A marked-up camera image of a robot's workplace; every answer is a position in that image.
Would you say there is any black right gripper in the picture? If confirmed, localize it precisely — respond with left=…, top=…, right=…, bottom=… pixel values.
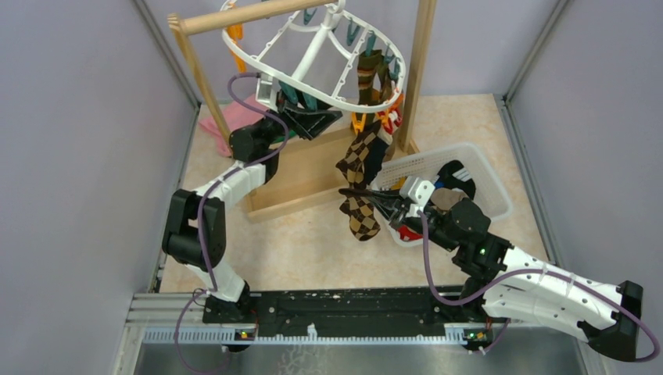
left=364, top=187, right=459, bottom=252

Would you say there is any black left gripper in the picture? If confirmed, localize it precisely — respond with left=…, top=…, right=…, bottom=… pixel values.
left=255, top=80, right=342, bottom=146

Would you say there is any brown argyle sock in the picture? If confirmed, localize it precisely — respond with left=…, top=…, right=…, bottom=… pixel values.
left=339, top=197, right=381, bottom=241
left=335, top=131, right=373, bottom=189

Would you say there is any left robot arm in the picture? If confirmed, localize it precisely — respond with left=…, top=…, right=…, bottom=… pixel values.
left=161, top=98, right=342, bottom=323

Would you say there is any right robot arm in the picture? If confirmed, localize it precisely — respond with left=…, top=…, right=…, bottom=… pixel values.
left=339, top=187, right=646, bottom=363

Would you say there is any teal clothes clip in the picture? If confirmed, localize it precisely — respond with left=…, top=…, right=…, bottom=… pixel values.
left=302, top=93, right=318, bottom=111

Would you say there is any wooden hanger rack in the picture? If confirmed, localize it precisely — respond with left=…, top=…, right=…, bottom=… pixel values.
left=167, top=1, right=436, bottom=223

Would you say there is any orange clothes clip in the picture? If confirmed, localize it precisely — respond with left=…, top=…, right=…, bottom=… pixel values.
left=351, top=112, right=367, bottom=135

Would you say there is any white round clip hanger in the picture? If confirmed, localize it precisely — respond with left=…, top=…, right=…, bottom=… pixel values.
left=222, top=1, right=407, bottom=113

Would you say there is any orange clip at back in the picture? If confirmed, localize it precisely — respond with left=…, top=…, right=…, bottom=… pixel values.
left=227, top=5, right=248, bottom=73

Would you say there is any white plastic laundry basket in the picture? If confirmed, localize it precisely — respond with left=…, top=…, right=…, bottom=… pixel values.
left=371, top=142, right=513, bottom=221

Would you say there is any navy white red hanging sock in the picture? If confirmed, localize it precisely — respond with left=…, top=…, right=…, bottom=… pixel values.
left=364, top=114, right=402, bottom=184

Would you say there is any pink cloth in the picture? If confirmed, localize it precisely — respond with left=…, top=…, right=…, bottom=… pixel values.
left=198, top=101, right=263, bottom=157

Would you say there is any olive striped hanging sock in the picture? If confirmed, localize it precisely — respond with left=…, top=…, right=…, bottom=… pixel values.
left=357, top=49, right=383, bottom=105

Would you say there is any black sock in basket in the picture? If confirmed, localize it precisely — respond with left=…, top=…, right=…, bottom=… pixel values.
left=433, top=159, right=476, bottom=199

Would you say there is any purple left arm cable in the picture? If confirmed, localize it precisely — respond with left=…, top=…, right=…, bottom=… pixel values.
left=173, top=72, right=290, bottom=375

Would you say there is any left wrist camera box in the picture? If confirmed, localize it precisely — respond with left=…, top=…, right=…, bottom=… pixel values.
left=256, top=73, right=278, bottom=110

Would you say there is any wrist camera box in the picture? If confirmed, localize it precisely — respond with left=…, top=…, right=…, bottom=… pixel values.
left=399, top=176, right=435, bottom=205
left=256, top=73, right=278, bottom=110

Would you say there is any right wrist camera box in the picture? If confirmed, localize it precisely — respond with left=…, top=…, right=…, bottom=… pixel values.
left=399, top=176, right=435, bottom=205

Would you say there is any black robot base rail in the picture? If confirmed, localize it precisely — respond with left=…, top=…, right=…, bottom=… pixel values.
left=202, top=287, right=506, bottom=352

